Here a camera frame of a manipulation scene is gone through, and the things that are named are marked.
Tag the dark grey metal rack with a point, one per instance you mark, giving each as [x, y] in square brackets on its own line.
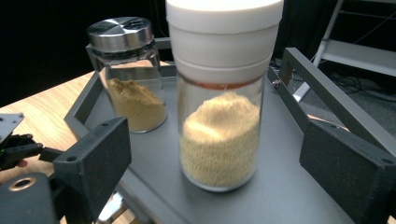
[280, 189]

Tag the white-lidded glass seasoning jar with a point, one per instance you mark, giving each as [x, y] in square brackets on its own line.
[221, 124]

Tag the white metal stand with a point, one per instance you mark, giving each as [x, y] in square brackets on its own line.
[358, 53]

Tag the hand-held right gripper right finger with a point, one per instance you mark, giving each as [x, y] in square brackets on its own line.
[345, 168]

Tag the steel-lidded glass spice jar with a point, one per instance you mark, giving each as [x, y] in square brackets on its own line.
[130, 77]

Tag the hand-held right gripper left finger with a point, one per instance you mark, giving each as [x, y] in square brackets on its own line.
[93, 168]

